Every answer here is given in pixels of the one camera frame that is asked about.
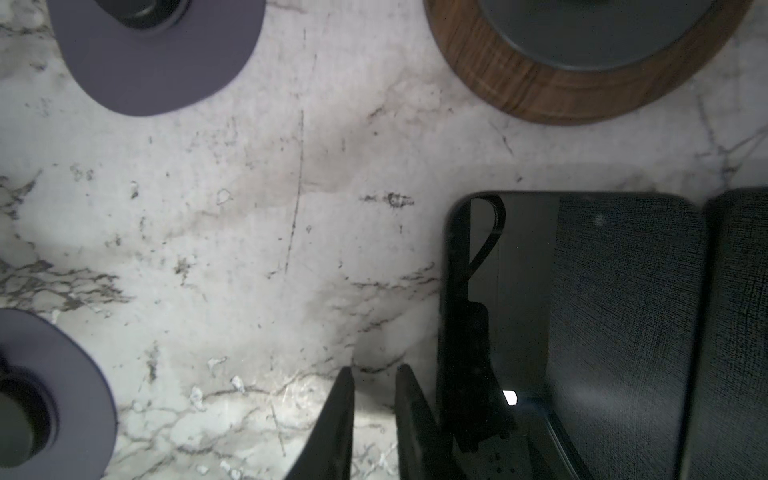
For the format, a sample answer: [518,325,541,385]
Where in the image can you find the purple round phone stand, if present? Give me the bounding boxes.
[1,308,118,479]

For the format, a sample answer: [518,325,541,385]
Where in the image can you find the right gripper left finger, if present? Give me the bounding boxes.
[285,367,355,480]

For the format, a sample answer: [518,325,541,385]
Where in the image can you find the back wooden base phone stand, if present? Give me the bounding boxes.
[424,0,752,126]

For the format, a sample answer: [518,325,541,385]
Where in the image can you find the grey round phone stand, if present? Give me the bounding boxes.
[47,0,266,117]

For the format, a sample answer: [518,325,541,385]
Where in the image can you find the black phone purple stand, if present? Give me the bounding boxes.
[436,192,707,479]

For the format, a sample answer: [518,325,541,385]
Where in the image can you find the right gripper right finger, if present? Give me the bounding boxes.
[395,364,466,480]

